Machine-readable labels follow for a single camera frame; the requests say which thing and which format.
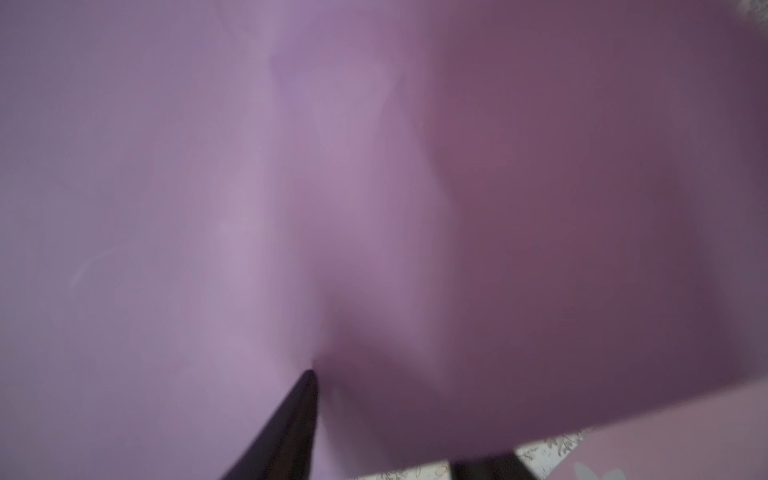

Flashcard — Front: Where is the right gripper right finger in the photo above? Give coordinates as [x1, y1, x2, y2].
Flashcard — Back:
[449, 453, 538, 480]

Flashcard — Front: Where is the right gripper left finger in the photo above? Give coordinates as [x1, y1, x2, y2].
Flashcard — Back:
[223, 370, 319, 480]

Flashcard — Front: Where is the purple wrapping paper sheet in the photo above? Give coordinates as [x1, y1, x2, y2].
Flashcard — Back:
[1, 1, 767, 479]

